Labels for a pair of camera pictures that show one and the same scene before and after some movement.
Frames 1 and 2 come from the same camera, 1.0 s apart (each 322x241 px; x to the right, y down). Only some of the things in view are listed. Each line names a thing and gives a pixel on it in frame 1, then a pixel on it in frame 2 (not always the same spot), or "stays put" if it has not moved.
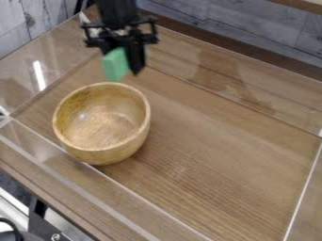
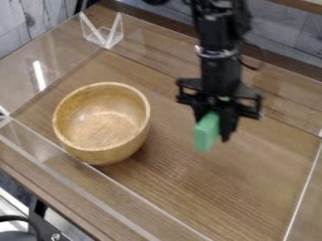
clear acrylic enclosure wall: [194, 152] stays put
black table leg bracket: [38, 224] stays put
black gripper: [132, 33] → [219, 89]
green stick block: [116, 63] → [207, 131]
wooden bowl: [100, 120] stays put
